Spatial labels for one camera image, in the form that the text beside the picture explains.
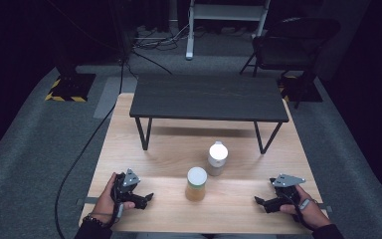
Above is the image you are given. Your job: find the black shelf with metal legs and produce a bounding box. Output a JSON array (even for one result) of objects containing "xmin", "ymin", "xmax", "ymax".
[{"xmin": 128, "ymin": 73, "xmax": 290, "ymax": 155}]

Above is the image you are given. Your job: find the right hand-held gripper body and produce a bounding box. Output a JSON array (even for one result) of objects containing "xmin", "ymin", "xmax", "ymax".
[{"xmin": 270, "ymin": 173, "xmax": 306, "ymax": 208}]

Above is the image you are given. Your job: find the person's left hand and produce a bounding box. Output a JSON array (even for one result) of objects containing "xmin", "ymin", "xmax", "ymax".
[{"xmin": 91, "ymin": 172, "xmax": 136, "ymax": 228}]

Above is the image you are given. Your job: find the dark bead bracelet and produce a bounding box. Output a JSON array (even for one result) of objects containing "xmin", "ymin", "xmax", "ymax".
[{"xmin": 82, "ymin": 214, "xmax": 106, "ymax": 229}]

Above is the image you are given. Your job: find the orange jar with white lid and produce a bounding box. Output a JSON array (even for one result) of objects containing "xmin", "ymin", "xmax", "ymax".
[{"xmin": 184, "ymin": 166, "xmax": 209, "ymax": 202}]

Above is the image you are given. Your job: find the black folding chair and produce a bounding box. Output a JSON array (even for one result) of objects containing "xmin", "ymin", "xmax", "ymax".
[{"xmin": 239, "ymin": 17, "xmax": 341, "ymax": 79}]

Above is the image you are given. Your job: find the long black floor cable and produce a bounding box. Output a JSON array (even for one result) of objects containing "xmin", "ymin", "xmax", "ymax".
[{"xmin": 54, "ymin": 49, "xmax": 128, "ymax": 239}]

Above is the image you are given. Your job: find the grey floor mat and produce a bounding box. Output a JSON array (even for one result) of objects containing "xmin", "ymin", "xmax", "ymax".
[{"xmin": 93, "ymin": 76, "xmax": 139, "ymax": 120}]

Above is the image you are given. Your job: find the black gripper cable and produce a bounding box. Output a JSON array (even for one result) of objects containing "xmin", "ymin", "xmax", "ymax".
[
  {"xmin": 109, "ymin": 198, "xmax": 125, "ymax": 229},
  {"xmin": 290, "ymin": 193, "xmax": 316, "ymax": 232}
]

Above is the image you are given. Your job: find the bundle of floor cables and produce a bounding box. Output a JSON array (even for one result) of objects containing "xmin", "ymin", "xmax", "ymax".
[{"xmin": 132, "ymin": 23, "xmax": 191, "ymax": 52}]

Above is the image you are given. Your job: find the black stand base striped tape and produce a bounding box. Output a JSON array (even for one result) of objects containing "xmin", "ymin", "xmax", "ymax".
[
  {"xmin": 45, "ymin": 73, "xmax": 96, "ymax": 104},
  {"xmin": 277, "ymin": 75, "xmax": 323, "ymax": 110}
]

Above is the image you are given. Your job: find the white metal desk frame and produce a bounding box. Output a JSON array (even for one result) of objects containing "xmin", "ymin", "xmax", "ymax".
[{"xmin": 185, "ymin": 0, "xmax": 272, "ymax": 61}]

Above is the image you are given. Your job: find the person's right hand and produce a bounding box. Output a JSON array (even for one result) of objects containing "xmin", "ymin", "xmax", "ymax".
[{"xmin": 280, "ymin": 184, "xmax": 329, "ymax": 231}]

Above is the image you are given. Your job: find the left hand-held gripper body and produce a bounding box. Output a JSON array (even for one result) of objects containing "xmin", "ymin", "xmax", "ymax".
[{"xmin": 110, "ymin": 168, "xmax": 146, "ymax": 203}]

